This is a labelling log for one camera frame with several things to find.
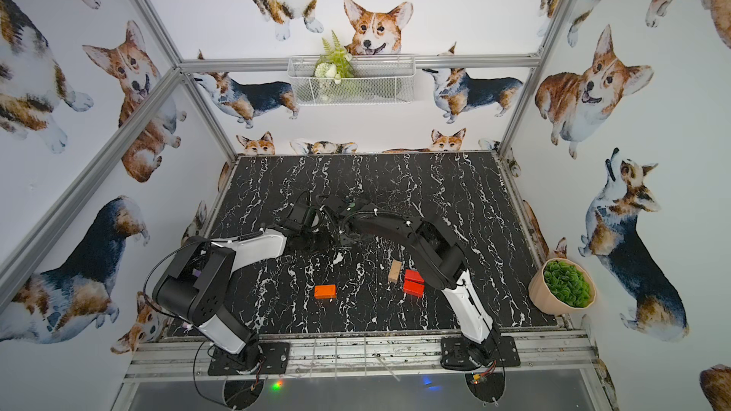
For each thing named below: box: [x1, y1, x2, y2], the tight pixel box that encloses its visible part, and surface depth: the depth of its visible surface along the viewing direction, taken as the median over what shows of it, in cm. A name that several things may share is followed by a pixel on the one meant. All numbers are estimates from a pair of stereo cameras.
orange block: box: [314, 284, 337, 300], surface depth 85 cm
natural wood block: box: [387, 258, 403, 283], surface depth 88 cm
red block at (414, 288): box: [403, 279, 426, 297], surface depth 86 cm
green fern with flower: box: [314, 30, 356, 85], surface depth 85 cm
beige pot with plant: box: [528, 256, 597, 316], surface depth 76 cm
